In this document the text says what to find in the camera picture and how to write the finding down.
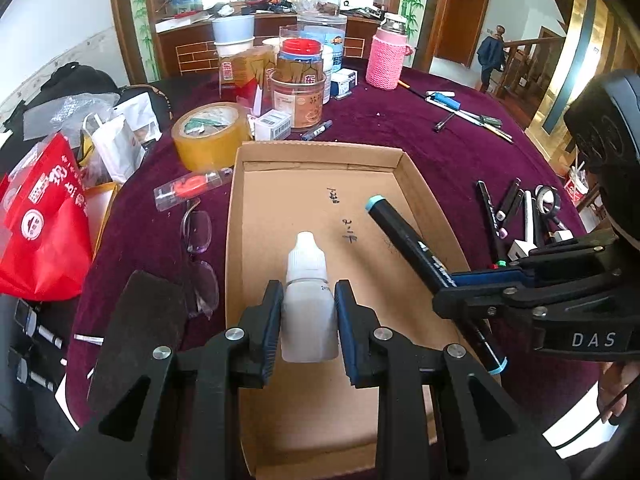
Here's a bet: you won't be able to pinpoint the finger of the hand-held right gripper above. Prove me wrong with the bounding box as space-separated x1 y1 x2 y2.
432 269 624 322
445 227 623 289

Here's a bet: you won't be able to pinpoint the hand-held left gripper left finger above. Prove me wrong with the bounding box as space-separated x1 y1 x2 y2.
45 280 286 480

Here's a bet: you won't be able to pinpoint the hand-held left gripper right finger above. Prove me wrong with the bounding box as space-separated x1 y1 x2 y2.
334 280 573 480

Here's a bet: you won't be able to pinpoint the white dropper bottle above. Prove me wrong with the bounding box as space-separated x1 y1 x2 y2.
280 231 341 363

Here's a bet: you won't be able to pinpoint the small black tape roll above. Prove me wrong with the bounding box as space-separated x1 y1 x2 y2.
534 185 563 222

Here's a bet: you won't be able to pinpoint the black marker teal cap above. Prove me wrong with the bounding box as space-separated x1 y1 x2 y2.
365 196 509 376

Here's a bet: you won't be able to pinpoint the cardboard box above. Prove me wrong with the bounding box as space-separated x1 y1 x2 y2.
225 141 502 480

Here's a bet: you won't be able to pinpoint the person's right hand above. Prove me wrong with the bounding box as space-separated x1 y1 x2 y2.
596 359 632 426

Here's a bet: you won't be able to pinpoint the black marker grey cap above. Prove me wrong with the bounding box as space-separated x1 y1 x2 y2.
530 197 545 249

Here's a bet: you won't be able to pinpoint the rimless eyeglasses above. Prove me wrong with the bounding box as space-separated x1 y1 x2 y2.
179 199 221 319

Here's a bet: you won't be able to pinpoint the wooden stair railing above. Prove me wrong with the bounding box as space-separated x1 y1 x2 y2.
492 35 566 106

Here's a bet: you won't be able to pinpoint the pens and tools cluster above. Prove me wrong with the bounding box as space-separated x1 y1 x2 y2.
425 95 514 144

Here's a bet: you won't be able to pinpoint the clear case with orange item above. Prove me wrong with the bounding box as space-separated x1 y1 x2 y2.
154 167 234 212

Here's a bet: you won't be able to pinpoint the maroon tablecloth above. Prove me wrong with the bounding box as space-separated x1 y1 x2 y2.
70 65 606 480

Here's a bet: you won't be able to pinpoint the yellow packing tape roll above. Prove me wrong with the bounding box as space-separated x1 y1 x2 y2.
171 102 252 171

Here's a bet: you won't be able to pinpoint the blue marker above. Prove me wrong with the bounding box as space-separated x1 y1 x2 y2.
300 120 334 140

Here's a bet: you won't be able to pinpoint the small white barcode box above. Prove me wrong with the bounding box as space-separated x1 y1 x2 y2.
253 109 292 141

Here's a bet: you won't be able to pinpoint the brown wooden door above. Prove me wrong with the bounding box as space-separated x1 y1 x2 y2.
434 0 492 69

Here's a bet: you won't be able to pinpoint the plastic jar orange label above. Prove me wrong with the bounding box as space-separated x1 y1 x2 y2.
267 67 328 131

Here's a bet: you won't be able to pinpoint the white paper bag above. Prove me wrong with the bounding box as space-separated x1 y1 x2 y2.
82 110 147 184

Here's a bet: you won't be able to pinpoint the small blue white box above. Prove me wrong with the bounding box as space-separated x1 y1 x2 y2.
330 71 357 100

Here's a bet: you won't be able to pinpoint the pink knit covered thermos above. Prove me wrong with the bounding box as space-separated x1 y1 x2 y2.
365 12 415 92

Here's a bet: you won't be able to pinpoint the red shopping bag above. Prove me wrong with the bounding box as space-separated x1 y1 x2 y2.
0 132 94 302

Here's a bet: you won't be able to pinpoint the clear box with red packaging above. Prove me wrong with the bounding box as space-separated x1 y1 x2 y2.
218 47 277 112

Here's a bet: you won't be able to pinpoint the jar with red lid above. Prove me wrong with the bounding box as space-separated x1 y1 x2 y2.
277 38 324 84

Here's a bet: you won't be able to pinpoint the large clear jar blue label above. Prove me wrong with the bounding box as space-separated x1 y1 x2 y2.
297 12 348 74

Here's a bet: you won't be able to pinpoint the white plastic cup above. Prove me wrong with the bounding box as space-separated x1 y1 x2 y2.
212 15 256 57

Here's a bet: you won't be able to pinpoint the black bag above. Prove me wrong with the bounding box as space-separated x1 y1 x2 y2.
10 62 122 127

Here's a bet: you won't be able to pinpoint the tall clear jar red lid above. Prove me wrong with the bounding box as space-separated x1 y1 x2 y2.
296 0 342 17

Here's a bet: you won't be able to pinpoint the black cable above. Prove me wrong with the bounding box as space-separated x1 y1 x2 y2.
545 390 628 451

